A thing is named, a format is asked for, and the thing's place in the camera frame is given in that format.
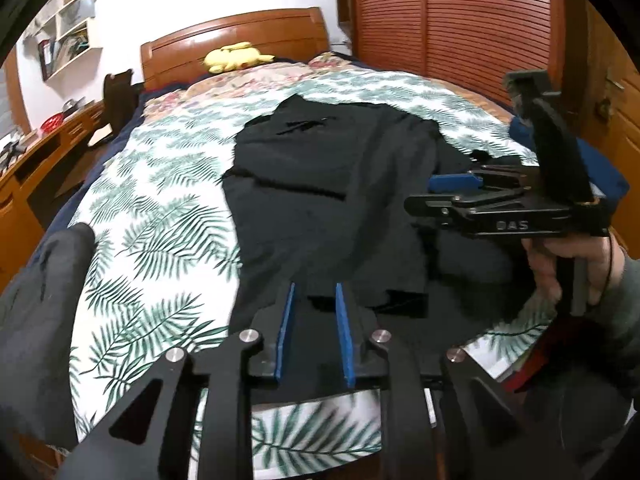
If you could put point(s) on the person's right forearm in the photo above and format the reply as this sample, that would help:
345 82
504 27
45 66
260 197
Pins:
622 310

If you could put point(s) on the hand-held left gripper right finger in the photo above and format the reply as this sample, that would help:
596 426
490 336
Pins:
345 335

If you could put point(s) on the navy blue folded cloth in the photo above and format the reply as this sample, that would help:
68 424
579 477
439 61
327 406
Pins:
605 180

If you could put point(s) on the yellow plush toy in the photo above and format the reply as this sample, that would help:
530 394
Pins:
232 57

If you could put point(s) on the wooden door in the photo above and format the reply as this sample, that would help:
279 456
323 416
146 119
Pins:
620 135

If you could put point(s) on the person's dark grey clothing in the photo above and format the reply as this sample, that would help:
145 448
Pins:
575 410

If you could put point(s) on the white wall shelf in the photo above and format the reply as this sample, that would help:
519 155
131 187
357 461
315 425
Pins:
70 35

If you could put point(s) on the wooden bed headboard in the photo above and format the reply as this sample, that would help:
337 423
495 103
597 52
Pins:
200 40

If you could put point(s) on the black tripod stand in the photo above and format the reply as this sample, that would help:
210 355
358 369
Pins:
10 150

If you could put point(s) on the black buttoned coat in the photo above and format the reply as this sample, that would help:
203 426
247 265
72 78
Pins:
325 170

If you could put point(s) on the dark grey folded cloth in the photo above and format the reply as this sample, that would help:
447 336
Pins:
35 310

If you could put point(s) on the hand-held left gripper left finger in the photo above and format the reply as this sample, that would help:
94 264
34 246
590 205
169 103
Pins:
285 330

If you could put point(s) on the dark wooden chair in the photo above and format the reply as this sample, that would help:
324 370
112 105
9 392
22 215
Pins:
117 100

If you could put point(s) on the wooden louvred wardrobe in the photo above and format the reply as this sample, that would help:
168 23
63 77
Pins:
450 25

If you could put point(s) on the person's right hand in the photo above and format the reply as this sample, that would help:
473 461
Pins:
545 260

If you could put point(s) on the leaf print blanket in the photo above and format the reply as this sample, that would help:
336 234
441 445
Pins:
165 220

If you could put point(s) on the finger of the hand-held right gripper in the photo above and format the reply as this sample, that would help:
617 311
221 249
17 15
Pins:
430 206
450 183

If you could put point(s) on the red basket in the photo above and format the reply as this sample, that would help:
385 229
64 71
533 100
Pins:
52 121

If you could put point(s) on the metal pot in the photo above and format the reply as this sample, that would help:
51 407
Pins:
72 105

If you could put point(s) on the floral pillow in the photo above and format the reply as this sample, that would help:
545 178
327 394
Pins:
225 85

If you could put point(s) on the wooden desk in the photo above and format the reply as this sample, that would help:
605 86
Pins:
30 175

